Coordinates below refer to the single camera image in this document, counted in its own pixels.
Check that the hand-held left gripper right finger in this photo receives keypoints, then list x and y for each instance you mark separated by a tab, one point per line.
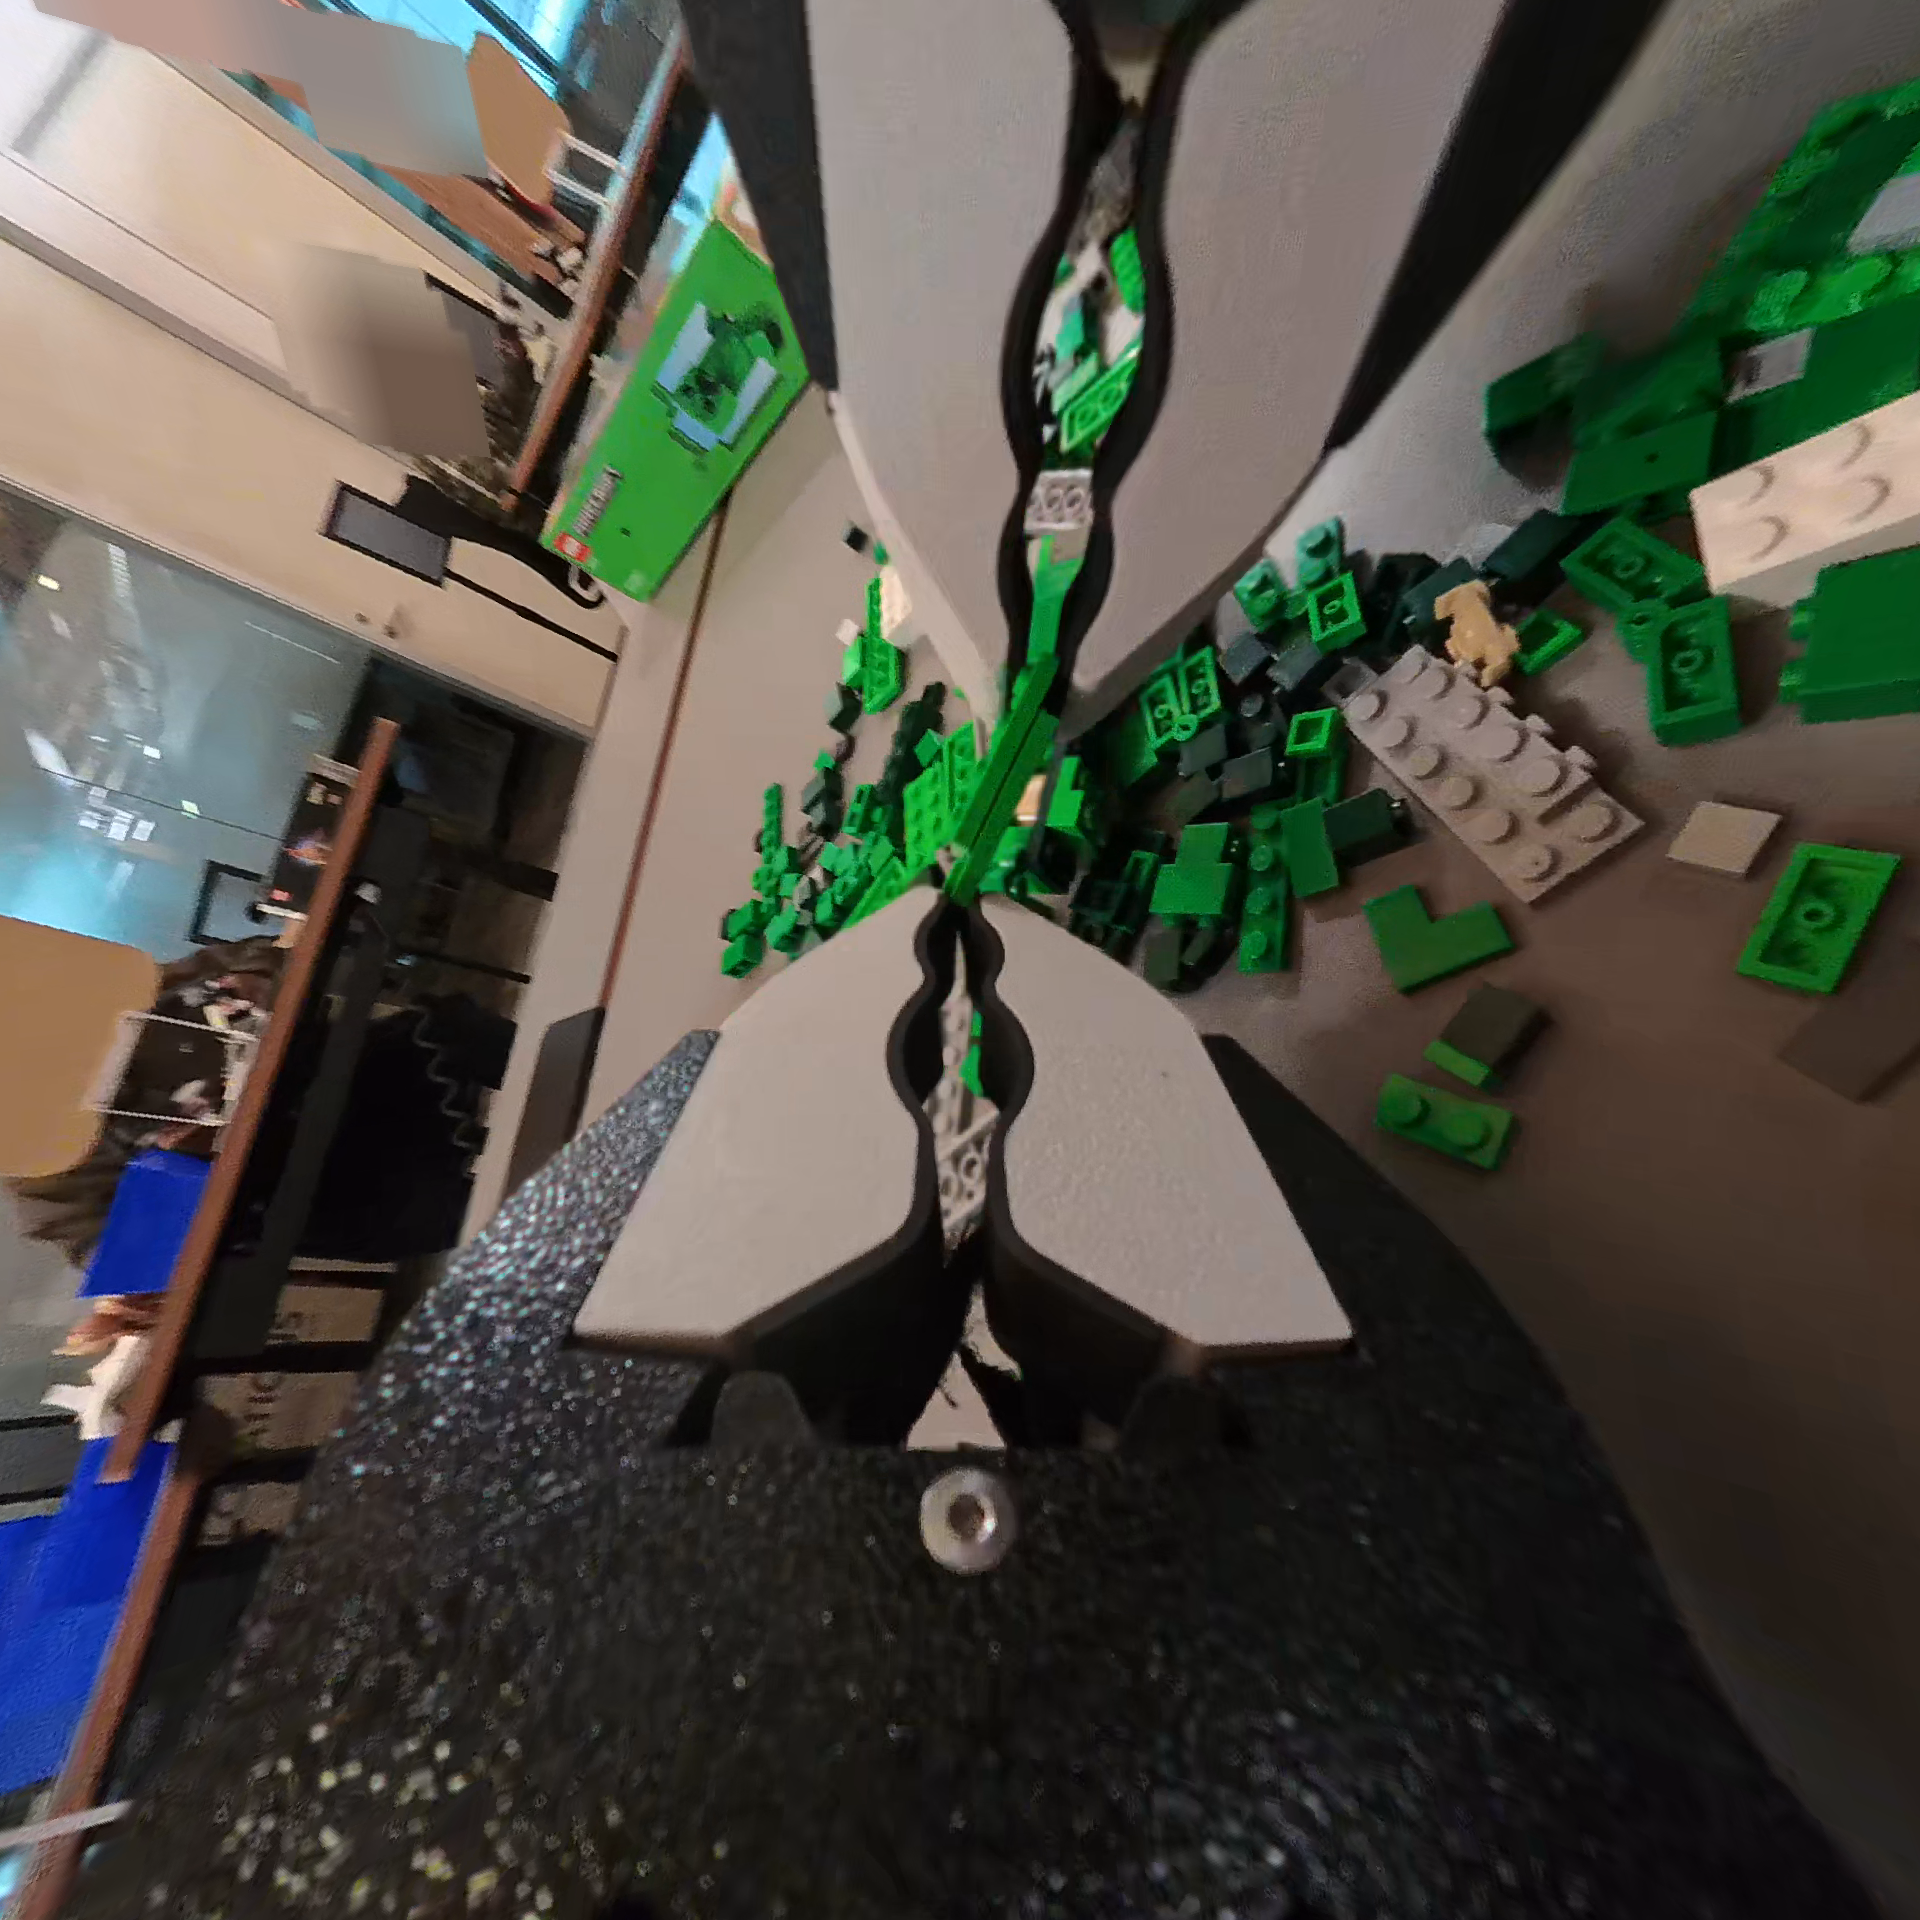
1172	1184

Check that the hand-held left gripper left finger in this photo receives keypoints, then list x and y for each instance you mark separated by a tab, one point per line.
765	1172

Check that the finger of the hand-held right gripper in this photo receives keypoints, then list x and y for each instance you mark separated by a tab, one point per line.
932	224
1306	224

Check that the small light grey plate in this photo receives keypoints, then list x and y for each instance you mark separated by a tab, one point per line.
964	1141

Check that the pile of green toy bricks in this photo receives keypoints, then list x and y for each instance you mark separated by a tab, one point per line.
1201	885

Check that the long green plate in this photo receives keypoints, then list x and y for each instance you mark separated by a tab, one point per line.
997	781

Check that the wooden-edged desk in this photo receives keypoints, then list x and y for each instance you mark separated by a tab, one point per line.
600	271
285	1020

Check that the black desk panel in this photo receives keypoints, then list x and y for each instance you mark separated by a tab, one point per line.
558	1095

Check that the grey desk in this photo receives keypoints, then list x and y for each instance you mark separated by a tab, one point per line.
1652	1424

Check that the tan book stand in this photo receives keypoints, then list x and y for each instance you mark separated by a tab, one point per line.
517	105
77	1049

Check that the green two-stud plate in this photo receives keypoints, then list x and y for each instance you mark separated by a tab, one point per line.
1441	1124

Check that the green toy set box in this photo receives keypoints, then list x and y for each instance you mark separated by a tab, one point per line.
674	421

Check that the green L-shaped plate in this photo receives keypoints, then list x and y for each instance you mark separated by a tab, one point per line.
1402	937

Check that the tan small piece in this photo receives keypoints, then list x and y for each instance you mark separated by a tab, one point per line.
1478	630

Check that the large grey studded plate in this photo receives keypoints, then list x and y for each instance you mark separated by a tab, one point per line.
1500	781

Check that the large green studded plate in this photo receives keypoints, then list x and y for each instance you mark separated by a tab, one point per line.
1830	181

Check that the black sign stand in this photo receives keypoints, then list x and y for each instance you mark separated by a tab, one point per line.
386	534

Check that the white studded brick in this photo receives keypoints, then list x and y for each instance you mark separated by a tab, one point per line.
1800	517

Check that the blue storage bin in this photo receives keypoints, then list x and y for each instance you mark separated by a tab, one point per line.
77	1621
150	1224

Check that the tan square lego tile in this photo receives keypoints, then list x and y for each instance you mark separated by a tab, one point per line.
1725	837

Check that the green upturned plate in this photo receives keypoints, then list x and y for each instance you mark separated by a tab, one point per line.
1816	916

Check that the dark grey flat tile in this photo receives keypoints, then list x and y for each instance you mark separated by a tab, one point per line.
1861	1049

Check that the glass partition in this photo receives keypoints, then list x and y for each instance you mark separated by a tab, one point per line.
150	721

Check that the white strip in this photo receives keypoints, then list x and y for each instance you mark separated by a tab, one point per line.
61	1829

